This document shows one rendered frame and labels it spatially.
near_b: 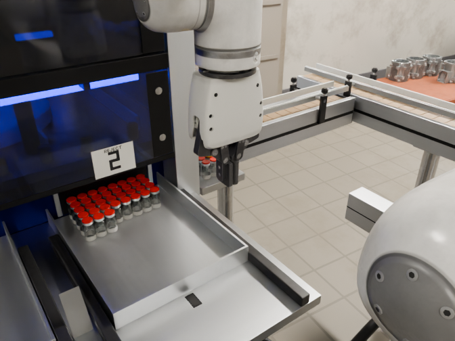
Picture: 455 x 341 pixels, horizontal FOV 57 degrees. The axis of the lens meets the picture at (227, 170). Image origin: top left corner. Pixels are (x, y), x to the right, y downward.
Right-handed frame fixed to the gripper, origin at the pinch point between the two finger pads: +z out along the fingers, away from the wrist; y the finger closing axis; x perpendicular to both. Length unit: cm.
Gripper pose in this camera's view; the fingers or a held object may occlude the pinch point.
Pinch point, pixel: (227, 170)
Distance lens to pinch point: 62.0
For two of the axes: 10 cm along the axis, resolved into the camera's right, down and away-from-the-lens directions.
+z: 0.0, 8.7, 4.9
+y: -8.1, 2.9, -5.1
